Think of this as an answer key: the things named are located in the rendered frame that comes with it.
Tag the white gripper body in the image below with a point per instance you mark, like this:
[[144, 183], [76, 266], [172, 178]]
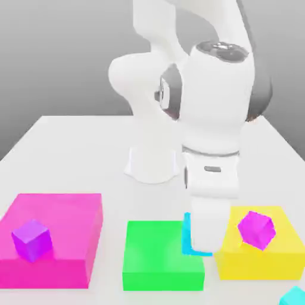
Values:
[[208, 221]]

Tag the small cyan cube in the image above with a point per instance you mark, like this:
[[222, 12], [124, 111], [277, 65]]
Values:
[[186, 238]]

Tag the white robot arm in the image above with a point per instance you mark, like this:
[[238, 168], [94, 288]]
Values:
[[212, 100]]

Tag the small magenta cube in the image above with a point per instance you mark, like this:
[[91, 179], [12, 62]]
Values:
[[256, 230]]

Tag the small turquoise cube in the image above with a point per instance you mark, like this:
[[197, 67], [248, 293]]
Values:
[[294, 297]]

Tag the small purple cube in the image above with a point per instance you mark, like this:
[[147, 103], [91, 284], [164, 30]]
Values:
[[31, 240]]

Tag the large green box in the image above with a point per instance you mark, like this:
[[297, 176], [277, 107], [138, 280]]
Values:
[[155, 252]]

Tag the large yellow box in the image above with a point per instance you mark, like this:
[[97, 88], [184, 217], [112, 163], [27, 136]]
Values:
[[259, 264]]

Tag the large pink box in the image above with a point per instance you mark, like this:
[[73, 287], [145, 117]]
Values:
[[69, 219]]

